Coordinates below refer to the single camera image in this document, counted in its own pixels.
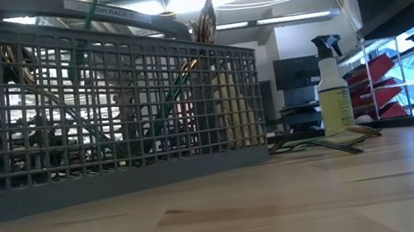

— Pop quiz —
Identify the grey mesh cutlery basket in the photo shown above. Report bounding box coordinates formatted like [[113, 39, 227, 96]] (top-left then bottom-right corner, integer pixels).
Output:
[[0, 0, 277, 227]]

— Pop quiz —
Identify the black desk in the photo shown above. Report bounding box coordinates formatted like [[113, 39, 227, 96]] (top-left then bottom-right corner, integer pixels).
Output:
[[278, 100, 326, 132]]

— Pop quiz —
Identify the fluorescent light strip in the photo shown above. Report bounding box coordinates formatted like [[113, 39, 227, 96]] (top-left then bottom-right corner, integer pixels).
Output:
[[255, 7, 333, 28], [215, 20, 250, 33]]

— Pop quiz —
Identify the black monitor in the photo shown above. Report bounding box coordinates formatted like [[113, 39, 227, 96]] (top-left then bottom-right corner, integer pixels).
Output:
[[272, 53, 323, 92]]

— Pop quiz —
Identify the white spray bottle black trigger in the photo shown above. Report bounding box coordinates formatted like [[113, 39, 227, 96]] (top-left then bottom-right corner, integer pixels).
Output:
[[309, 30, 359, 137]]

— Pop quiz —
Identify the metal shelf rack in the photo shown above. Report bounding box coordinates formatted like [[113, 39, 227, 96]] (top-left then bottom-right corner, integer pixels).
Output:
[[344, 31, 414, 125]]

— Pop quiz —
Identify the red storage bin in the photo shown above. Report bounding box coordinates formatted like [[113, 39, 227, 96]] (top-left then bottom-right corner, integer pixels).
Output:
[[355, 100, 409, 124], [341, 52, 399, 90], [347, 76, 406, 110]]

